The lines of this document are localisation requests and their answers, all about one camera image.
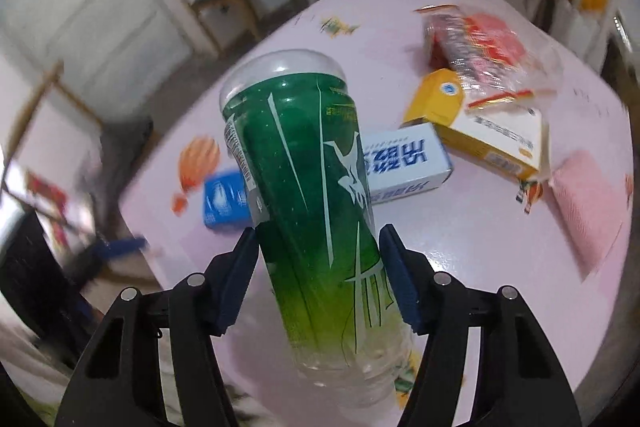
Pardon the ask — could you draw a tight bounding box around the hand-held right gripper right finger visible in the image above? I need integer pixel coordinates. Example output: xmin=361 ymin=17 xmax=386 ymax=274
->
xmin=378 ymin=223 xmax=583 ymax=427

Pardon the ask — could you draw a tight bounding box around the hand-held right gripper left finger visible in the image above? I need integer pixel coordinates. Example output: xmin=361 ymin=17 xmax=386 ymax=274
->
xmin=54 ymin=227 xmax=261 ymax=427

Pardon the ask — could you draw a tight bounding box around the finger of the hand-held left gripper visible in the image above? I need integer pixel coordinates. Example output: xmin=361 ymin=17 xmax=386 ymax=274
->
xmin=65 ymin=234 xmax=151 ymax=288

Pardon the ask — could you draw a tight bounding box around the green label plastic bottle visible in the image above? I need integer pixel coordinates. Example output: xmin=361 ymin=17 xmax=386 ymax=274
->
xmin=219 ymin=49 xmax=415 ymax=410

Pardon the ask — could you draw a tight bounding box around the clear zip bag red print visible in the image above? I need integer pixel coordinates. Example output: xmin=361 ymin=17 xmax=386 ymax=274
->
xmin=422 ymin=4 xmax=563 ymax=108

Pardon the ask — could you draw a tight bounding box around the blue cardboard box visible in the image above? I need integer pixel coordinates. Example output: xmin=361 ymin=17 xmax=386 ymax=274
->
xmin=201 ymin=170 xmax=253 ymax=233

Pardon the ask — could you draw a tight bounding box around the pink checked tablecloth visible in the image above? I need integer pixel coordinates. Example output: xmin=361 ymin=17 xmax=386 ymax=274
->
xmin=117 ymin=0 xmax=633 ymax=427

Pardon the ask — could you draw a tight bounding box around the white and blue box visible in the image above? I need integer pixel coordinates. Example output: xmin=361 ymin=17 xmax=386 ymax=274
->
xmin=360 ymin=123 xmax=453 ymax=206

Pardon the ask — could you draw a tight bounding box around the yellow and white box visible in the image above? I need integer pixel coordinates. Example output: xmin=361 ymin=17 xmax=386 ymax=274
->
xmin=402 ymin=68 xmax=546 ymax=182

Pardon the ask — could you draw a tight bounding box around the pink plastic bag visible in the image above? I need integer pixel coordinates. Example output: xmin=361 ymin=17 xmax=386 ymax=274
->
xmin=549 ymin=150 xmax=628 ymax=280

